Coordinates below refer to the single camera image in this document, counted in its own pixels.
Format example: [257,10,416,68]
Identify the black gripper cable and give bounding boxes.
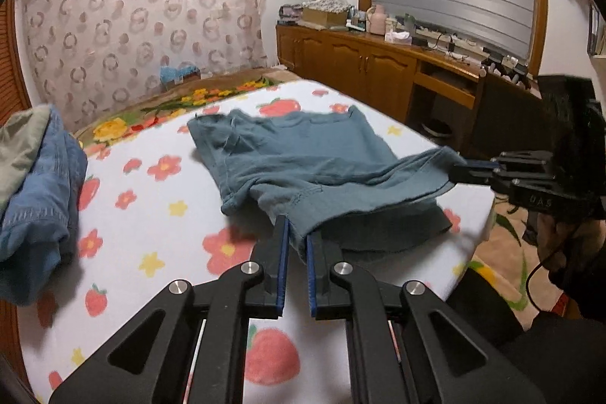
[525,262,554,315]

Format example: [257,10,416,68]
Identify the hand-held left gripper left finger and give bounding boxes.
[50,215,291,404]

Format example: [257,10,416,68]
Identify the white fruit print blanket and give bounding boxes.
[21,78,495,404]

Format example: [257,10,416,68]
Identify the dark waste bin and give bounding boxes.
[421,120,453,140]

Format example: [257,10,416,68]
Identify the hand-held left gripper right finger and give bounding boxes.
[306,232,545,404]

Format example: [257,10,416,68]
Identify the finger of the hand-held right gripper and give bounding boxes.
[449,165,519,197]
[466,151,556,172]

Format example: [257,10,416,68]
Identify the circle patterned wall curtain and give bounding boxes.
[14,0,270,133]

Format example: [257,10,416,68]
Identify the wooden louvred wardrobe door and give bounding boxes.
[0,0,34,390]

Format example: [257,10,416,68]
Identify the blue jeans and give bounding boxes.
[0,106,88,305]

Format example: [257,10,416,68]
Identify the dark flat panel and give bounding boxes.
[469,73,554,161]

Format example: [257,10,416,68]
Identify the teal pants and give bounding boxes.
[187,108,469,265]

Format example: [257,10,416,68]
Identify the person's right hand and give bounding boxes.
[523,212,585,286]

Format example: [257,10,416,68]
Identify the cardboard box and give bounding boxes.
[301,0,351,29]

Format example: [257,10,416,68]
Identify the blue packet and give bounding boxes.
[160,63,202,90]

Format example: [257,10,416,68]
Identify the person's black clothing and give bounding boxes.
[445,267,606,404]

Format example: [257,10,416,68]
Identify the olive grey garment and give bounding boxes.
[0,106,52,211]

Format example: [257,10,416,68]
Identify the wooden cabinet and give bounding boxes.
[276,24,488,149]

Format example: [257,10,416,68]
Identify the pink thermos jug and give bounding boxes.
[367,5,386,34]

